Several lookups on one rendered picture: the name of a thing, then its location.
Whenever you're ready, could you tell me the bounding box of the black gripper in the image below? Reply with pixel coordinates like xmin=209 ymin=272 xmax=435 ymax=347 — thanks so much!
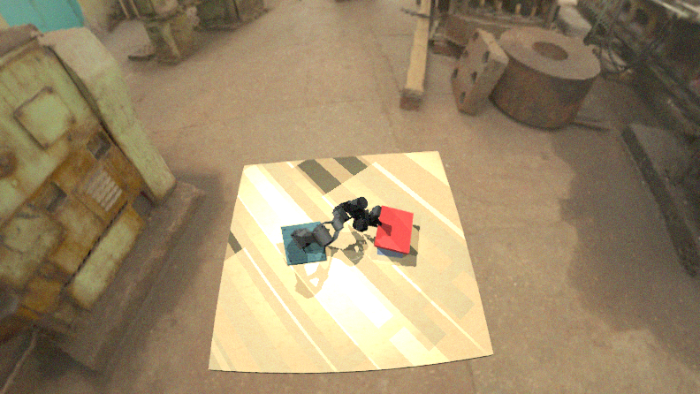
xmin=353 ymin=205 xmax=382 ymax=230

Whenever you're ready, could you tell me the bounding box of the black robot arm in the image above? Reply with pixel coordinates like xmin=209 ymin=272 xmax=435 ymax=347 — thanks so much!
xmin=290 ymin=197 xmax=369 ymax=249

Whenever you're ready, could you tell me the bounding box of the red lid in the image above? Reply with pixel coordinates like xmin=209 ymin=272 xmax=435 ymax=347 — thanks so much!
xmin=374 ymin=205 xmax=414 ymax=254

